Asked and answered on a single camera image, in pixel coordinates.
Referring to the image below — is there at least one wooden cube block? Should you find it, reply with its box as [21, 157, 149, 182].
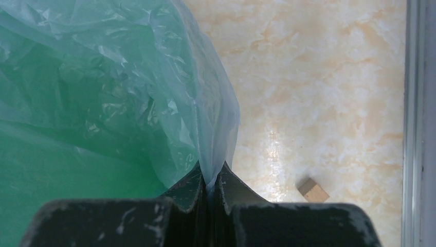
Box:
[298, 178, 330, 203]

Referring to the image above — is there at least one green plastic trash bin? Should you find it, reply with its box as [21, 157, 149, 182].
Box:
[0, 13, 191, 247]

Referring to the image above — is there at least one light blue plastic bag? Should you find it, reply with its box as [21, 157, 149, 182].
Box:
[1, 1, 240, 189]

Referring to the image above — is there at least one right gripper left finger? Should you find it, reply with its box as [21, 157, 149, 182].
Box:
[20, 165, 206, 246]

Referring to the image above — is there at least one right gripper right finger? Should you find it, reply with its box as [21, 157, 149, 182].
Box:
[214, 164, 381, 246]

